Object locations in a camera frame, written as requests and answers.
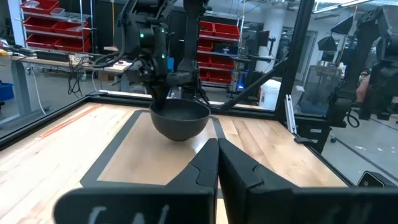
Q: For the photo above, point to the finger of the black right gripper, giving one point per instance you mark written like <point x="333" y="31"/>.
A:
<point x="159" y="96"/>

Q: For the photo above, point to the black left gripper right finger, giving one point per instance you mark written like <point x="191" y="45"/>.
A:
<point x="242" y="180"/>

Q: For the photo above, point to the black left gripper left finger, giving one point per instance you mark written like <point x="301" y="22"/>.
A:
<point x="199" y="174"/>

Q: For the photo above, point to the black bowl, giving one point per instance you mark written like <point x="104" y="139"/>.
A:
<point x="180" y="124"/>

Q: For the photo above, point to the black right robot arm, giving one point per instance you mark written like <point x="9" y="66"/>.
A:
<point x="192" y="31"/>

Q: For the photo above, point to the background black robot arm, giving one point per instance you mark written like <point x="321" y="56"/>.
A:
<point x="363" y="62"/>

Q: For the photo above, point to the red bin shelf rack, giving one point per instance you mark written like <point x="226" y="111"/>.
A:
<point x="220" y="31"/>
<point x="56" y="28"/>

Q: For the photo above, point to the grey flat mat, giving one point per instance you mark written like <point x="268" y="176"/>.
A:
<point x="105" y="155"/>

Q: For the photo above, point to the silver aluminium bar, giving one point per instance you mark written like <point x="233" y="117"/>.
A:
<point x="290" y="115"/>

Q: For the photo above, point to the white bucket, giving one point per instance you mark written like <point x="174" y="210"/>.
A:
<point x="270" y="93"/>

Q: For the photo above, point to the wooden desk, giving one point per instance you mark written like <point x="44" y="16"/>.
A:
<point x="56" y="60"/>

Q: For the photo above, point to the blue storage bin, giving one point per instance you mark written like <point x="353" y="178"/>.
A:
<point x="6" y="91"/>

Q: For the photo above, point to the black softbox lamp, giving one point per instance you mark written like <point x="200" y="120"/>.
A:
<point x="342" y="26"/>

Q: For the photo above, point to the black aluminium table frame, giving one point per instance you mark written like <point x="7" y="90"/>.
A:
<point x="295" y="46"/>

